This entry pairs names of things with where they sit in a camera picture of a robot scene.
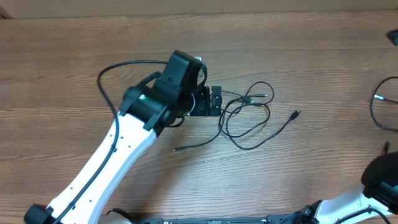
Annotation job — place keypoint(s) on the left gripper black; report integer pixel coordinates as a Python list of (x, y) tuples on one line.
[(203, 109)]

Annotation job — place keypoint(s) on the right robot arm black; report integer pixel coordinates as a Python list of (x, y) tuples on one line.
[(376, 195)]

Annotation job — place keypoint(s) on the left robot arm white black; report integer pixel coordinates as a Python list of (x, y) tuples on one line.
[(161, 100)]

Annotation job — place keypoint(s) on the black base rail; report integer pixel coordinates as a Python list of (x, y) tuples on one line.
[(202, 220)]

